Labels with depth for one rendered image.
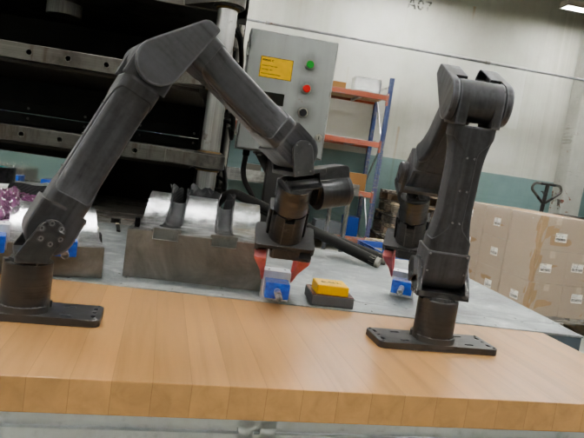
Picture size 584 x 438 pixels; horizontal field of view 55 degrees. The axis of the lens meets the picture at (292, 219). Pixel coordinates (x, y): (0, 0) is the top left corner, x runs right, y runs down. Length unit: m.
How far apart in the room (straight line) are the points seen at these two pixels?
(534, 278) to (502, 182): 4.16
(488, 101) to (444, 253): 0.23
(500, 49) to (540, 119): 1.19
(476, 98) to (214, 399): 0.55
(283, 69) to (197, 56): 1.16
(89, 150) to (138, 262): 0.34
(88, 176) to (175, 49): 0.20
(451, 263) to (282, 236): 0.27
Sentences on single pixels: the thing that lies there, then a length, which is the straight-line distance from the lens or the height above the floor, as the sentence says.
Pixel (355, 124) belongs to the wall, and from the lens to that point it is 8.01.
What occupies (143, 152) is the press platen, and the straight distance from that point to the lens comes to 1.87.
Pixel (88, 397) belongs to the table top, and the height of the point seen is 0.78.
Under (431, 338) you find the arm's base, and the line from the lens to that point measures 0.90.
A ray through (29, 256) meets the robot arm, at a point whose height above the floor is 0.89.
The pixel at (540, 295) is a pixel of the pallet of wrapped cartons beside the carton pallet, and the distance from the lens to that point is 4.83.
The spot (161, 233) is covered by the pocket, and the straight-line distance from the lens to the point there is 1.11.
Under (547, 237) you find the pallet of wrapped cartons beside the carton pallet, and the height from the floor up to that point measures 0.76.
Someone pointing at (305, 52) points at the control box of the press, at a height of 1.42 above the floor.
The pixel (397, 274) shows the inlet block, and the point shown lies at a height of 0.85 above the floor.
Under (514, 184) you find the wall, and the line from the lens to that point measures 8.89.
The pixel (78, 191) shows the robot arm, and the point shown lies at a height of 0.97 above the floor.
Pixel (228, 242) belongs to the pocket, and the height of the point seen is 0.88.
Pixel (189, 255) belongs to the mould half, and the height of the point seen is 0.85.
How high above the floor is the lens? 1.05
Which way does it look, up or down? 6 degrees down
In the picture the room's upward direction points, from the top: 8 degrees clockwise
